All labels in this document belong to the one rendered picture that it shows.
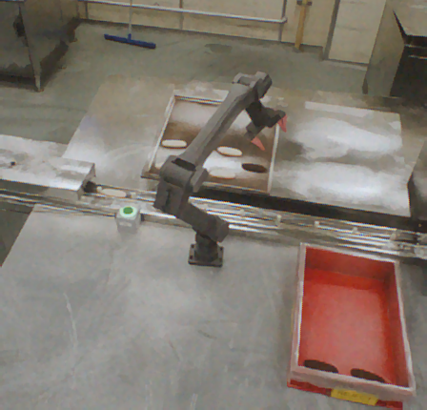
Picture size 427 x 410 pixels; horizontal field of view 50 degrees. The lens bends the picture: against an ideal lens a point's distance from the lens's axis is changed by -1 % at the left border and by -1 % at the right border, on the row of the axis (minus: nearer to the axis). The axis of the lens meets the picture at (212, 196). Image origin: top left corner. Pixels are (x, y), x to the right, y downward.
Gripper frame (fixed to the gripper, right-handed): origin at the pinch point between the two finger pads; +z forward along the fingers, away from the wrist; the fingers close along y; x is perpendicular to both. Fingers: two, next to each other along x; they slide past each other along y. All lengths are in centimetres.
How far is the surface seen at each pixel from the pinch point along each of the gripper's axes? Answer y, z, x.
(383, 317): 14, 47, 46
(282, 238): 18.3, 31.1, 6.6
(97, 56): -4, 48, -359
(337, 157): -24.4, 40.8, -14.2
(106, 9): -52, 34, -428
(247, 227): 24.8, 23.3, -2.0
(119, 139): 37, 0, -79
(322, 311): 27, 37, 36
